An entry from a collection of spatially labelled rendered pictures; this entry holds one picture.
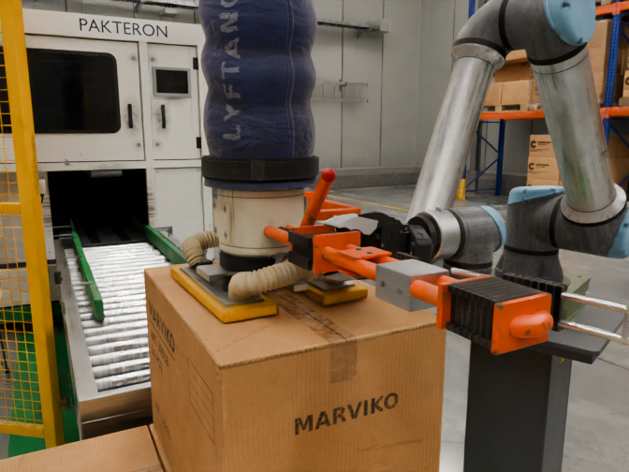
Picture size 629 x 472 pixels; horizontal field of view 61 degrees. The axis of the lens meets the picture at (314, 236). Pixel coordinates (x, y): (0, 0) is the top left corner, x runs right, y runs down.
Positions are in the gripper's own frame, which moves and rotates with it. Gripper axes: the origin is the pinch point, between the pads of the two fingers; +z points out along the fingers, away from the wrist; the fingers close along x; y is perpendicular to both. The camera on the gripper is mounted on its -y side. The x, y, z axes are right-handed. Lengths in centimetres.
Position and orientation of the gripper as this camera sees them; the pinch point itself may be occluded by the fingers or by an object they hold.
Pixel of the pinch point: (332, 250)
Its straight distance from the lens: 82.9
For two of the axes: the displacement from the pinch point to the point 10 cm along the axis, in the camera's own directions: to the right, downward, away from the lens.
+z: -8.7, 0.9, -4.8
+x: 0.0, -9.8, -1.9
